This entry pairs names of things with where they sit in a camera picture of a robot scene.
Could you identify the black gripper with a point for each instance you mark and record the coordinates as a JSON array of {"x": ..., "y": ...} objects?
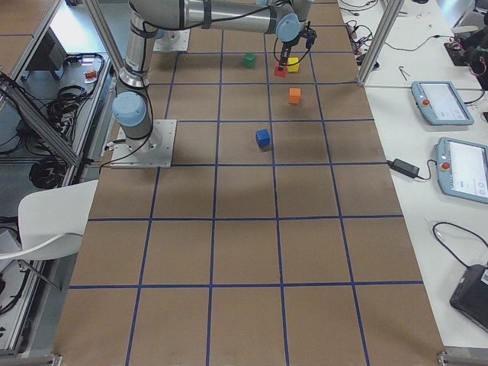
[{"x": 287, "y": 46}]

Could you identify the red wooden block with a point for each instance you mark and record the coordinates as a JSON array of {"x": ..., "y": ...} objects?
[{"x": 280, "y": 70}]

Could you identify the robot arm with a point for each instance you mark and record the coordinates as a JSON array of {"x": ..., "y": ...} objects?
[{"x": 287, "y": 20}]

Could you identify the yellow wooden block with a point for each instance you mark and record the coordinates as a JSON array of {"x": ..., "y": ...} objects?
[{"x": 293, "y": 64}]

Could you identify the green wooden block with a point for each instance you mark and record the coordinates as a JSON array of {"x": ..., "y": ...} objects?
[{"x": 249, "y": 60}]

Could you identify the orange wooden block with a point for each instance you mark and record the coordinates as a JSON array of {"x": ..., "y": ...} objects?
[{"x": 294, "y": 95}]

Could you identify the blue wooden block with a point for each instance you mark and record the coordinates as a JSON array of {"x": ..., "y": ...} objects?
[{"x": 263, "y": 138}]

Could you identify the black power adapter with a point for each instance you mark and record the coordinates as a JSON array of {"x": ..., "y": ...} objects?
[{"x": 404, "y": 168}]

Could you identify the far teach pendant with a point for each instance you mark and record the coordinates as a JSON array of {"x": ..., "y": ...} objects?
[{"x": 440, "y": 104}]

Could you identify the teach pendant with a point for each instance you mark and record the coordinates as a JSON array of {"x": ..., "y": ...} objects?
[
  {"x": 462, "y": 169},
  {"x": 440, "y": 104}
]

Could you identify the near teach pendant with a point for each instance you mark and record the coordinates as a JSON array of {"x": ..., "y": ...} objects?
[{"x": 462, "y": 169}]

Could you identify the white chair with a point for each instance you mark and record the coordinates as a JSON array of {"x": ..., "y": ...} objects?
[{"x": 51, "y": 223}]

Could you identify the black tablet device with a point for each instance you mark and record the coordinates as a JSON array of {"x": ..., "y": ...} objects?
[{"x": 470, "y": 295}]

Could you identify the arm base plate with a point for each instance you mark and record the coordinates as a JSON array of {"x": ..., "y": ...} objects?
[
  {"x": 156, "y": 152},
  {"x": 171, "y": 41}
]

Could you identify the aluminium frame post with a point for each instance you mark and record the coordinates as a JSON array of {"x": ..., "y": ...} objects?
[{"x": 383, "y": 29}]

